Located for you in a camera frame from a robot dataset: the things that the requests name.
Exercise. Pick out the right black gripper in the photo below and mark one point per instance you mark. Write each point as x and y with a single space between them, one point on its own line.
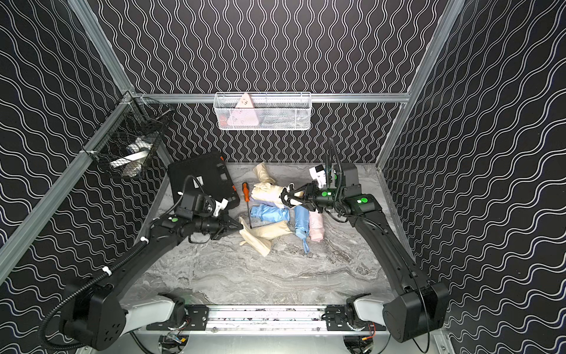
294 197

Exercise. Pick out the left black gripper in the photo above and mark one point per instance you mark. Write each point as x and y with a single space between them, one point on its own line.
222 226

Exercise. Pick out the beige umbrella with wooden handle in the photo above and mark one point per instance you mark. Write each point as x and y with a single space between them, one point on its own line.
269 193

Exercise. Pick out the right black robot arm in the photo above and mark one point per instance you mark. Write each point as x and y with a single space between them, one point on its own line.
420 304

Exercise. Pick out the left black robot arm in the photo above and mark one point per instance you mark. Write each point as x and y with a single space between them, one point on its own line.
90 313

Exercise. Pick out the light blue umbrella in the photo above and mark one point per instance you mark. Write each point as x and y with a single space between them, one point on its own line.
302 226

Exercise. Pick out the light blue crumpled sleeve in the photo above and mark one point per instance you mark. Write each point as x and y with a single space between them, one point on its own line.
271 214

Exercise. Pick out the beige umbrella at back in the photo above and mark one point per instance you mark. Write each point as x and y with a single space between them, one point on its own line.
262 174

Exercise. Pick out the cream sleeved umbrella front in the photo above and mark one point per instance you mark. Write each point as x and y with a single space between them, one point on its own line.
273 231

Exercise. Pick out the pink sleeved umbrella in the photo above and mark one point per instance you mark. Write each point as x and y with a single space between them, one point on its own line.
316 225

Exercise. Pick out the black tool case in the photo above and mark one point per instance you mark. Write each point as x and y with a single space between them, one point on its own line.
212 173

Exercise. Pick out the pink triangle card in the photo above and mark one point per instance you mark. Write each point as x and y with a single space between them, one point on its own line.
243 115

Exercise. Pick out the white roll in basket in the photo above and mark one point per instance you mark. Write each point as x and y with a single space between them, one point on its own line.
132 163

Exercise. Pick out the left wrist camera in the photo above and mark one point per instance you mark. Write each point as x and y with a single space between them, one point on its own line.
219 206

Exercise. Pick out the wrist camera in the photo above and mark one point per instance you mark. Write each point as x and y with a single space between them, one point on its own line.
219 206
319 175

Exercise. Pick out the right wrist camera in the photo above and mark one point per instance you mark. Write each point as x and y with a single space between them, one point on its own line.
319 175

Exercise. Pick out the orange handled screwdriver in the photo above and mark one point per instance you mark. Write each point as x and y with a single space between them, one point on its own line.
247 198

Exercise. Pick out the white wire basket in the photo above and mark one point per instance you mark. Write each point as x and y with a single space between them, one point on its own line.
277 111

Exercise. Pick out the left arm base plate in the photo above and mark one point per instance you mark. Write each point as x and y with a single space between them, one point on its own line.
192 317

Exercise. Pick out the aluminium front rail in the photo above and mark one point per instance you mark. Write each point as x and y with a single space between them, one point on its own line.
303 320

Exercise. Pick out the black wire basket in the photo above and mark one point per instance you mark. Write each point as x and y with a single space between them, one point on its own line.
145 118

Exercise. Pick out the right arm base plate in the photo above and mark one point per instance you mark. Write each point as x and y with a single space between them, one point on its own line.
344 318

